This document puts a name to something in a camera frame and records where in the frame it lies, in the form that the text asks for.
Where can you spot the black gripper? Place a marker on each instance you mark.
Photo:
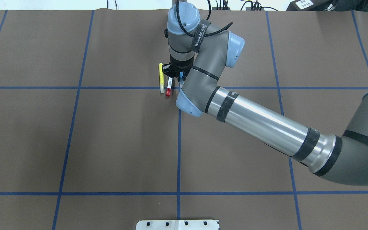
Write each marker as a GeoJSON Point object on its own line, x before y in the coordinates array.
{"type": "Point", "coordinates": [178, 67]}

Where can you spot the blue marker pen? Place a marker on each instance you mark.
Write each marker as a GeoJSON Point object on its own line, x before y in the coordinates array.
{"type": "Point", "coordinates": [182, 76]}

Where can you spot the red and white marker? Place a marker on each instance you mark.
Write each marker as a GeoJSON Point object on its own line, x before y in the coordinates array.
{"type": "Point", "coordinates": [169, 87]}

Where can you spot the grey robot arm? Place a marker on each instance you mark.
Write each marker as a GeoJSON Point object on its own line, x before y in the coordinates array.
{"type": "Point", "coordinates": [199, 52]}

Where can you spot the yellow marker pen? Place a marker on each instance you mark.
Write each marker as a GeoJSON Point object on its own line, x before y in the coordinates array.
{"type": "Point", "coordinates": [161, 78]}

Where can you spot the black labelled box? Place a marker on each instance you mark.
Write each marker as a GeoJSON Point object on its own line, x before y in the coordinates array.
{"type": "Point", "coordinates": [309, 5]}

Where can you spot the grey metal post bracket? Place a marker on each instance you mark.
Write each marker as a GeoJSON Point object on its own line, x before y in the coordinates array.
{"type": "Point", "coordinates": [174, 3]}

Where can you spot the black cable plugs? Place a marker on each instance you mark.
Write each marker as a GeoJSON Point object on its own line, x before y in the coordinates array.
{"type": "Point", "coordinates": [240, 5]}

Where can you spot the white metal mount base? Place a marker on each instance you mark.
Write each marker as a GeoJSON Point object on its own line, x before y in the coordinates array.
{"type": "Point", "coordinates": [190, 224]}

